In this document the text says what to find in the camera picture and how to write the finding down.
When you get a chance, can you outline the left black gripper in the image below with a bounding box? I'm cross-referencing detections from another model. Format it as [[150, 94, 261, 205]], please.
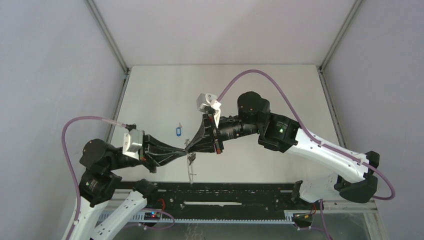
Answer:
[[107, 128, 186, 171]]

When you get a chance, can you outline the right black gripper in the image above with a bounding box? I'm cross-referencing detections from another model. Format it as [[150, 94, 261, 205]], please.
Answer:
[[185, 114, 260, 156]]

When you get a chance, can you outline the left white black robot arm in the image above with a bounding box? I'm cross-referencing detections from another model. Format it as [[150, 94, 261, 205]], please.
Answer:
[[61, 132, 186, 240]]

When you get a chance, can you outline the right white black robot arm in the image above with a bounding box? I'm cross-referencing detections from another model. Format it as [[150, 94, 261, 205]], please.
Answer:
[[185, 91, 380, 209]]

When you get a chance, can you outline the key with blue tag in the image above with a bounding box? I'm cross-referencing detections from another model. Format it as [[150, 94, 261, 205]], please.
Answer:
[[175, 123, 182, 137]]

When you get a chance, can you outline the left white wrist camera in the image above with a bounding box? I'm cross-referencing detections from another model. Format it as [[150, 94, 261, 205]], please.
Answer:
[[122, 129, 145, 160]]

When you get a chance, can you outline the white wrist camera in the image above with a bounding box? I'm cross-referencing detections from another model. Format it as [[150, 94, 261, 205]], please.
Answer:
[[196, 93, 222, 128], [122, 129, 145, 160]]

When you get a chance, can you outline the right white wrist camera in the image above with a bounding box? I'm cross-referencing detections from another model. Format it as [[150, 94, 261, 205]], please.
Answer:
[[196, 93, 222, 128]]

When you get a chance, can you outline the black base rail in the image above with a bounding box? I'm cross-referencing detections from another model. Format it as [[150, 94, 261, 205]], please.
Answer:
[[147, 182, 320, 220]]

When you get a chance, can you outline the grey cable duct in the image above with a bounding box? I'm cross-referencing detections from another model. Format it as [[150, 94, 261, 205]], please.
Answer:
[[86, 211, 296, 225]]

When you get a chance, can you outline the left aluminium frame post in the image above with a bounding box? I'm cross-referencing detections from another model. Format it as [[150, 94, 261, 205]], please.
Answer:
[[84, 0, 130, 75]]

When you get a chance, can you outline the aluminium frame post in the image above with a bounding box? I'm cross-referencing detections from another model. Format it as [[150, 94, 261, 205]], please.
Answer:
[[318, 0, 365, 72], [84, 0, 130, 75]]

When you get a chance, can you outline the right aluminium frame post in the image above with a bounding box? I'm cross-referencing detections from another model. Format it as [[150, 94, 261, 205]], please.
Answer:
[[318, 0, 365, 72]]

